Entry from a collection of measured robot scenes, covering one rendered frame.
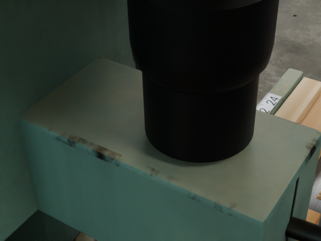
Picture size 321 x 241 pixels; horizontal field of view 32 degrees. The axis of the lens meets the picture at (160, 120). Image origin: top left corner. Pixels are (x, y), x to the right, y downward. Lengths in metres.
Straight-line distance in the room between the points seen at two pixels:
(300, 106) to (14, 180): 0.28
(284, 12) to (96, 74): 2.50
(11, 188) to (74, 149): 0.05
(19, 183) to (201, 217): 0.11
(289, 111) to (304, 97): 0.03
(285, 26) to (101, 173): 2.43
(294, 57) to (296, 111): 1.94
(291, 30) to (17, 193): 2.38
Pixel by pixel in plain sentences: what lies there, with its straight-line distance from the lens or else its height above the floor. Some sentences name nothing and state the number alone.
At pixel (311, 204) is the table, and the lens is 0.48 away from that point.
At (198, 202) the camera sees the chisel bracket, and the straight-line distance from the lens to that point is 0.24.
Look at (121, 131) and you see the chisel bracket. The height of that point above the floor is 1.07.
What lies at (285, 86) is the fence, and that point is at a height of 0.95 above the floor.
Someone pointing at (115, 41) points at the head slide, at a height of 1.07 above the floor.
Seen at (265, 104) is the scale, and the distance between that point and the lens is 0.48.
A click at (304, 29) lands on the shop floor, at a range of 2.66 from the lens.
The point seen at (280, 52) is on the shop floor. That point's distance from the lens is 2.45.
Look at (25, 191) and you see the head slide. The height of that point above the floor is 1.02.
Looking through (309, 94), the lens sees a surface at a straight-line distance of 0.51.
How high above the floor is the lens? 1.24
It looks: 38 degrees down
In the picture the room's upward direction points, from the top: 2 degrees counter-clockwise
